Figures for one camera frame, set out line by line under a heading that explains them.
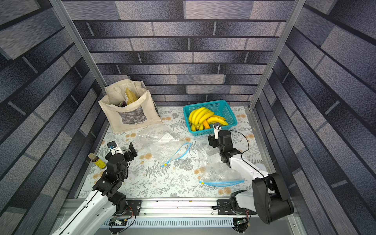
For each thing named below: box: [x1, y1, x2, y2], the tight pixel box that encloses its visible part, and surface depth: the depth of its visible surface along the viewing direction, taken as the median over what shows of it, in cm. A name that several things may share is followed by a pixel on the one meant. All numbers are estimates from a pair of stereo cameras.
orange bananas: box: [202, 119, 211, 130], surface depth 102 cm
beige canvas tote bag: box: [97, 78, 162, 134], surface depth 98 cm
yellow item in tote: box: [125, 87, 138, 106], surface depth 97 cm
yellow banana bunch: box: [188, 107, 215, 132], surface depth 101 cm
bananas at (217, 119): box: [206, 115, 229, 126], surface depth 103 cm
